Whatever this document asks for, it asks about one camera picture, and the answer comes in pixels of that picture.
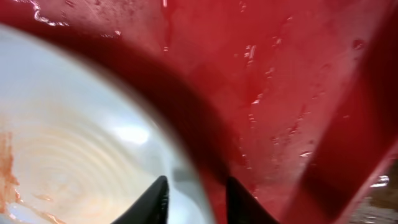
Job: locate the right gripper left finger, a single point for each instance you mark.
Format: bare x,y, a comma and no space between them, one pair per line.
151,207

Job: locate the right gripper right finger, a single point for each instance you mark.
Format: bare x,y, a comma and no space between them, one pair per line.
242,207

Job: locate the white plate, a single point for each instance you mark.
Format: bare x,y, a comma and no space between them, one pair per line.
82,146

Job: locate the red plastic tray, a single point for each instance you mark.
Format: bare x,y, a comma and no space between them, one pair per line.
295,99

